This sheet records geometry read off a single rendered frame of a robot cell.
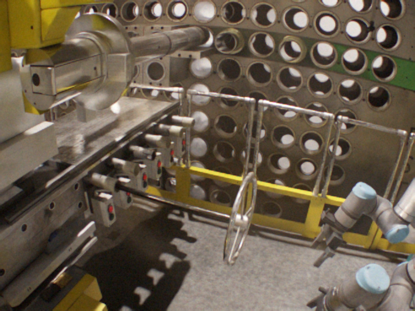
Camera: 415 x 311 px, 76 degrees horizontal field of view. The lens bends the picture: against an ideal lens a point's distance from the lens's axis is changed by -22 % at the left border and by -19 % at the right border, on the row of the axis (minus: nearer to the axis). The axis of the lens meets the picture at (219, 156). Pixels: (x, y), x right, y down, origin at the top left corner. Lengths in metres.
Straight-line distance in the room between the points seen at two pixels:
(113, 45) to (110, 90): 0.17
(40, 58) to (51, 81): 0.10
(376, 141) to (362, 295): 2.38
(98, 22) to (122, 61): 0.20
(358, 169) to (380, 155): 0.28
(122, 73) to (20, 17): 0.41
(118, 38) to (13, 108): 0.48
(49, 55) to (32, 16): 0.14
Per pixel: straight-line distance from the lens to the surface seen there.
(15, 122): 1.25
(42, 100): 1.08
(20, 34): 1.07
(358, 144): 3.11
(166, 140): 1.84
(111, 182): 1.47
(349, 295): 0.88
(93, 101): 1.28
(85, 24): 1.26
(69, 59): 1.05
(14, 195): 1.33
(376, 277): 0.86
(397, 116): 3.07
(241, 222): 1.25
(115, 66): 1.13
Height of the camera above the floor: 1.63
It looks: 27 degrees down
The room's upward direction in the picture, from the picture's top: 4 degrees clockwise
